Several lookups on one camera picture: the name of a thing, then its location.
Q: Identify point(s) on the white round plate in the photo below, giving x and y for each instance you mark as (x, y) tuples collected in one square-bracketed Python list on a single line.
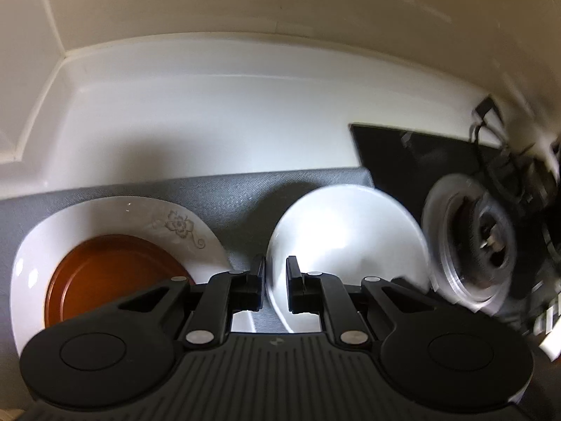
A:
[(346, 237)]

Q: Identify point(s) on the large white square floral plate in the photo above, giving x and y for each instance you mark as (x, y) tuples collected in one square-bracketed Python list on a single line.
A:
[(131, 215)]

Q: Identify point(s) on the brown round plate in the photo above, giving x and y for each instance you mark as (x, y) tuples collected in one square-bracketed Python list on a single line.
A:
[(109, 267)]

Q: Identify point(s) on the black loose pan support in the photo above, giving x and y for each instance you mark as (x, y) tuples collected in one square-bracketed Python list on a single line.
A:
[(482, 109)]

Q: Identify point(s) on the grey table mat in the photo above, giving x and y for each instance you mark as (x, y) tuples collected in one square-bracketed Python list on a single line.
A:
[(245, 197)]

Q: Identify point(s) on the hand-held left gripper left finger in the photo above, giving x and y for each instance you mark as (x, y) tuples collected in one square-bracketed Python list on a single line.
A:
[(256, 289)]

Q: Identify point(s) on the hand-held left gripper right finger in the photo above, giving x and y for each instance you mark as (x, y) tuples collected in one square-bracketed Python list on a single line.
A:
[(294, 291)]

